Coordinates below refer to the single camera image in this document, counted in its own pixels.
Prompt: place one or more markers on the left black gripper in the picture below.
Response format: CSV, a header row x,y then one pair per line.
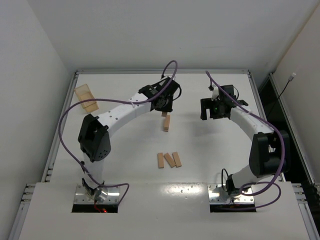
x,y
164,105

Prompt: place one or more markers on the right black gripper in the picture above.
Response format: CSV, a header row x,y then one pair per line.
x,y
208,106

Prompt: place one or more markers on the wood block tower top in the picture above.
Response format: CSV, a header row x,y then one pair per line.
x,y
166,123

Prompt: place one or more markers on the wood block row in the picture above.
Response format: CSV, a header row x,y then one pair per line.
x,y
177,160
169,160
160,160

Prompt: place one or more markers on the wooden block box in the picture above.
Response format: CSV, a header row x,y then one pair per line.
x,y
84,94

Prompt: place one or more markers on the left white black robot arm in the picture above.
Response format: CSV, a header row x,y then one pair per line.
x,y
96,131

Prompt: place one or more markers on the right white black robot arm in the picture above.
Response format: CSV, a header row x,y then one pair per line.
x,y
269,151

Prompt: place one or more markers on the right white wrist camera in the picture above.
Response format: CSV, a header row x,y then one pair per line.
x,y
214,92

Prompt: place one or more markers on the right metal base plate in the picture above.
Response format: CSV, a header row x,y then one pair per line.
x,y
218,196

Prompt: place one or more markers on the metal base plate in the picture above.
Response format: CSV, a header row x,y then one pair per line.
x,y
106,196
218,196

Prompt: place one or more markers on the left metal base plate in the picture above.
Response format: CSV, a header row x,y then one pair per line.
x,y
106,196

